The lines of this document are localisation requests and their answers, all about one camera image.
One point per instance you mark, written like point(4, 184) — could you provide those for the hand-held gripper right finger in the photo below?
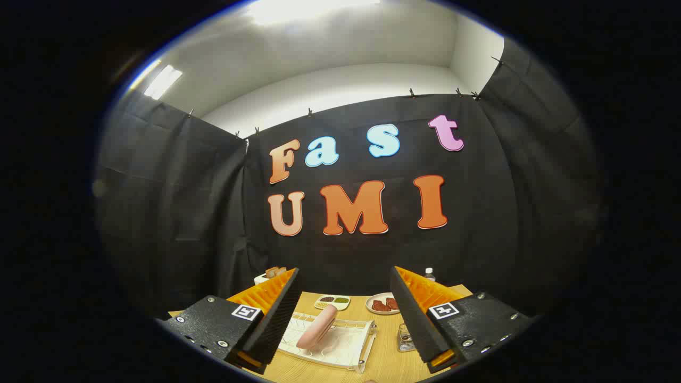
point(415, 319)

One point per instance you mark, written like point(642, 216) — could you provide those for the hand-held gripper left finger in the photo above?
point(276, 319)

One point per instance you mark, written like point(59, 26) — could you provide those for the pink plate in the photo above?
point(317, 327)

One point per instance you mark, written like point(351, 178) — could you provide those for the white plate with meat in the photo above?
point(375, 296)

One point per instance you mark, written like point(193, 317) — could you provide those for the white divided snack dish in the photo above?
point(332, 302)

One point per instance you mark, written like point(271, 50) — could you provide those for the red meat piece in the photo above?
point(393, 303)
point(380, 306)

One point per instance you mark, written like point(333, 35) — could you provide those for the white toaster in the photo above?
point(260, 278)

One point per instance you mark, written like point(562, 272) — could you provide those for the clear plastic bottle red label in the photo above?
point(430, 275)

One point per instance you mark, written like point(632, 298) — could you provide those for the toast bread slices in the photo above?
point(275, 272)

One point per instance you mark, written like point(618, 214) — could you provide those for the black backdrop cloth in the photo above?
point(213, 213)

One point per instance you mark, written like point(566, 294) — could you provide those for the small ceiling light panel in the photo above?
point(163, 82)

